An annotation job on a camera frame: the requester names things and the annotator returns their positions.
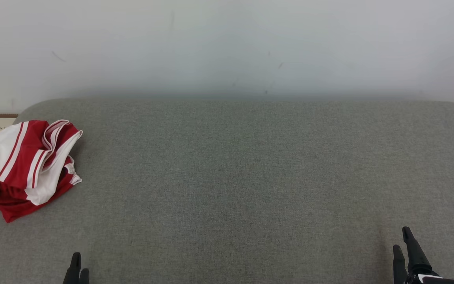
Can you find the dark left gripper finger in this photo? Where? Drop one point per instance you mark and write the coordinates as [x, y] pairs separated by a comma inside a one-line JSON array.
[[84, 277], [75, 268]]

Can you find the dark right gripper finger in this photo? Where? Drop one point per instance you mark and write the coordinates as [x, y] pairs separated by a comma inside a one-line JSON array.
[[399, 266], [416, 254]]

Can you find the red shorts white trim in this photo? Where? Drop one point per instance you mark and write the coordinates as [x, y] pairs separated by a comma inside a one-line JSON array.
[[12, 209]]

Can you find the grey fabric sofa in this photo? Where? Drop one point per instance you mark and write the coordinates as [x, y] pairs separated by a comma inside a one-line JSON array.
[[250, 177]]

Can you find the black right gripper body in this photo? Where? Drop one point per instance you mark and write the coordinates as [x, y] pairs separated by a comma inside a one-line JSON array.
[[428, 279]]

